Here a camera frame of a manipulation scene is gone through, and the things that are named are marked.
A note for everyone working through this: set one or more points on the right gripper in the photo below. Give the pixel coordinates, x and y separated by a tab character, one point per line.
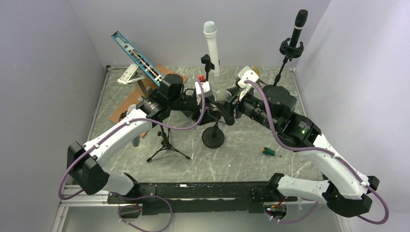
234	99

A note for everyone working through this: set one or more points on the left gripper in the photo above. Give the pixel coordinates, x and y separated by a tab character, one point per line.
207	117

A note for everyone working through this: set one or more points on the black round-base clip stand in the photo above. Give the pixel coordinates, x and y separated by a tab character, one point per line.
213	137

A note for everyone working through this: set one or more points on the black handheld microphone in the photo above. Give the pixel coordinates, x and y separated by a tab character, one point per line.
221	101

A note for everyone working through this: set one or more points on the black tripod shock-mount stand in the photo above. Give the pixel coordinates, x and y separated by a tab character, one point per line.
166	145

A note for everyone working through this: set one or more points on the grey condenser microphone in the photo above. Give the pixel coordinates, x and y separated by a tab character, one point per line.
136	141

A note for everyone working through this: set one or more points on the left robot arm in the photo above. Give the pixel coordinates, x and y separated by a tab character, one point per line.
85	163

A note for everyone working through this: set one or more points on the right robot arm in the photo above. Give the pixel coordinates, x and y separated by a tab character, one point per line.
345	190

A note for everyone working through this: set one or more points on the black stand for white microphone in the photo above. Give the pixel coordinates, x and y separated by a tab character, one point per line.
206	60

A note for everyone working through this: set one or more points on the white microphone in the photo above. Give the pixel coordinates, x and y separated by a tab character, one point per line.
210	32

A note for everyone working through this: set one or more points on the black slim microphone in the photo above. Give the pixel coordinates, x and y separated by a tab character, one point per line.
300	21

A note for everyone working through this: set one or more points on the yellow pliers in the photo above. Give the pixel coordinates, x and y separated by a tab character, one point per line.
260	82

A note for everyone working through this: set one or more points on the green orange screwdriver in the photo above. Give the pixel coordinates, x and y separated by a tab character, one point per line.
270	152

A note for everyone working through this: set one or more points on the wooden board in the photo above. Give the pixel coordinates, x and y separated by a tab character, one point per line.
132	98

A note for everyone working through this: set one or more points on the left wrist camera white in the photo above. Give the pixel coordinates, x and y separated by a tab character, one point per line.
202	86

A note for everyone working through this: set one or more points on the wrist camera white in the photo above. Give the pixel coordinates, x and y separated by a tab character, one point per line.
202	86
246	74

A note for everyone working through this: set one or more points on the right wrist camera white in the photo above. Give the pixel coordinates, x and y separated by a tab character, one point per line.
246	74

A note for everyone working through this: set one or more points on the black stand with shock mount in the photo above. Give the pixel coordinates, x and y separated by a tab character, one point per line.
290	52

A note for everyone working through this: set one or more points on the black base frame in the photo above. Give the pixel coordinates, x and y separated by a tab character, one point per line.
198	197

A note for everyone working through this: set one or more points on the metal switch stand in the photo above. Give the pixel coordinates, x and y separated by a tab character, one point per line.
132	76

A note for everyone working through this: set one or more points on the blue network switch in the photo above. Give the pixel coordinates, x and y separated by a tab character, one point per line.
138	58

